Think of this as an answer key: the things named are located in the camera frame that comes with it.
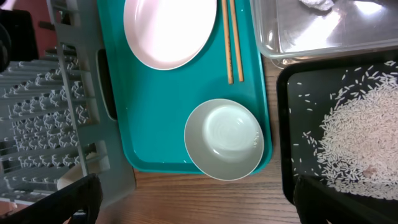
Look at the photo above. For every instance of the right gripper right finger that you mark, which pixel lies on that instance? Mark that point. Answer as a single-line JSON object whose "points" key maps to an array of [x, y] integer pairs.
{"points": [[317, 203]]}

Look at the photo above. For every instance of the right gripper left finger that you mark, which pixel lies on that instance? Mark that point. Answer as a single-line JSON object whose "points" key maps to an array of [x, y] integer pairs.
{"points": [[78, 202]]}

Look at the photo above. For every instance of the white rice pile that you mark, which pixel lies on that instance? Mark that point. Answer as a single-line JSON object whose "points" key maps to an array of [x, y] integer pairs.
{"points": [[341, 128]]}

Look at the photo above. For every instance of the grey bowl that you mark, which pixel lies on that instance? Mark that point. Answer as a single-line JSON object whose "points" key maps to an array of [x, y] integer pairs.
{"points": [[223, 139]]}

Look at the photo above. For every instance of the white napkin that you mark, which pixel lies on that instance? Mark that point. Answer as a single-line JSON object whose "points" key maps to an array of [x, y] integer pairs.
{"points": [[321, 5]]}

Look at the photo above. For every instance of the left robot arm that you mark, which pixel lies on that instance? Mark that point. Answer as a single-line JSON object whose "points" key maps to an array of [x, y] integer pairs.
{"points": [[18, 41]]}

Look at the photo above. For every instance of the grey plastic dish rack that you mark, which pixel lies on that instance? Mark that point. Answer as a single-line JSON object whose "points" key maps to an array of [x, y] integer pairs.
{"points": [[58, 120]]}

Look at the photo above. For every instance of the black tray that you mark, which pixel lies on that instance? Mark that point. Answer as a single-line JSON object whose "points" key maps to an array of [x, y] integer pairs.
{"points": [[338, 138]]}

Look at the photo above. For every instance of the teal serving tray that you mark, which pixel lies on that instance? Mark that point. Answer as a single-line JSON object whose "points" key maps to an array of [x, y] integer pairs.
{"points": [[153, 105]]}

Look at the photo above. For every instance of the clear plastic bin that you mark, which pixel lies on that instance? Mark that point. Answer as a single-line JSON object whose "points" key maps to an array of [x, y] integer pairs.
{"points": [[289, 32]]}

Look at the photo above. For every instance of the right wooden chopstick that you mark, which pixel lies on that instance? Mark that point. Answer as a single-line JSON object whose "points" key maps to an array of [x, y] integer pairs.
{"points": [[236, 40]]}

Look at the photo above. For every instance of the wooden chopstick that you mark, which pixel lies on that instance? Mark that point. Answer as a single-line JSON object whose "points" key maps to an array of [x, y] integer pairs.
{"points": [[236, 40], [224, 8]]}

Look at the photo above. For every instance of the large white plate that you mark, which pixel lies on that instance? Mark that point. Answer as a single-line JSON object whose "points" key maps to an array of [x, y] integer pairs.
{"points": [[167, 34]]}

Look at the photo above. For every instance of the left wooden chopstick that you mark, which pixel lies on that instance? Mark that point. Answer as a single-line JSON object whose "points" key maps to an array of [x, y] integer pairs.
{"points": [[224, 8]]}

